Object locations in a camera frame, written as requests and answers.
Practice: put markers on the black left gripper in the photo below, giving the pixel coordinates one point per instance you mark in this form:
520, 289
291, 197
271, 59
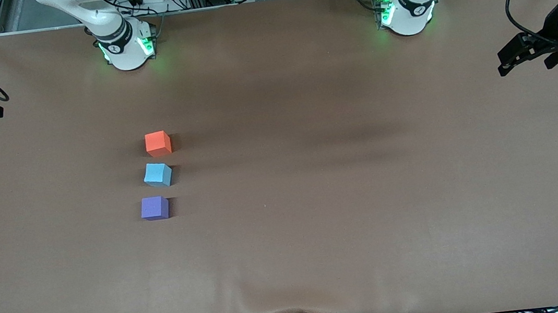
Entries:
553, 28

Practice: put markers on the light blue foam block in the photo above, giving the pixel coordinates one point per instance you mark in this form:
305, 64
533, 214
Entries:
157, 174

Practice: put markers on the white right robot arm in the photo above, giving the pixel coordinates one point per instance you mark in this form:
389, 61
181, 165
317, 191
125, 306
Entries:
125, 53

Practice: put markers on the orange foam block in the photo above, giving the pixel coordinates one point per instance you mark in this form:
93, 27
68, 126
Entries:
157, 144

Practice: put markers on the purple foam block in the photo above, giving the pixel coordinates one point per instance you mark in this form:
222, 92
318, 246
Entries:
154, 208

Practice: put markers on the brown table cover sheet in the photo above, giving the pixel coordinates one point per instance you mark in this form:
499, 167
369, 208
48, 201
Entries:
340, 233

